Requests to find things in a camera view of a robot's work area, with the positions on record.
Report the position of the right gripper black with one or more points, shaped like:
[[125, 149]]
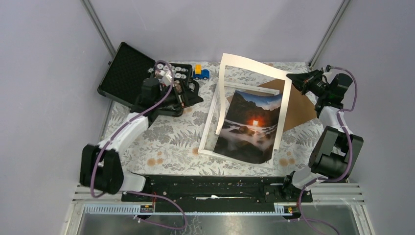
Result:
[[303, 82]]

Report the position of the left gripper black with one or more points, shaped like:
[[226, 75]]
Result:
[[188, 98]]

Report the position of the brown backing board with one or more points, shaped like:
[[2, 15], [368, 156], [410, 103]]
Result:
[[247, 108]]

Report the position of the white picture frame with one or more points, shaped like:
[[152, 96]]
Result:
[[214, 120]]

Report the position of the landscape sunset photo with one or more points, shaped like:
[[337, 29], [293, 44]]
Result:
[[248, 143]]

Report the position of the cream mat board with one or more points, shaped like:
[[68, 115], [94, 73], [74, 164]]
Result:
[[258, 67]]

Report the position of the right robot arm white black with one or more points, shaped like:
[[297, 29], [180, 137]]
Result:
[[337, 149]]

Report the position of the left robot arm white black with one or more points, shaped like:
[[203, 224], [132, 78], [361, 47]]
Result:
[[101, 170]]

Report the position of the blue yellow toy truck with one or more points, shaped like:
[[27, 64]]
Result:
[[200, 74]]

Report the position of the black poker chip case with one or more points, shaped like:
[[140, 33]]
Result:
[[126, 78]]

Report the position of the right aluminium corner post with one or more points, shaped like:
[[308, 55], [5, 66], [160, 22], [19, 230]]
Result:
[[330, 30]]

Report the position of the aluminium corner post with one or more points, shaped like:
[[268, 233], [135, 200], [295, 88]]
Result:
[[99, 26], [330, 30]]

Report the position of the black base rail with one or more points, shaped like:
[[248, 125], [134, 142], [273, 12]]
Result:
[[219, 193]]

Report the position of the left aluminium corner post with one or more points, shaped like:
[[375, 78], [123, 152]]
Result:
[[99, 26]]

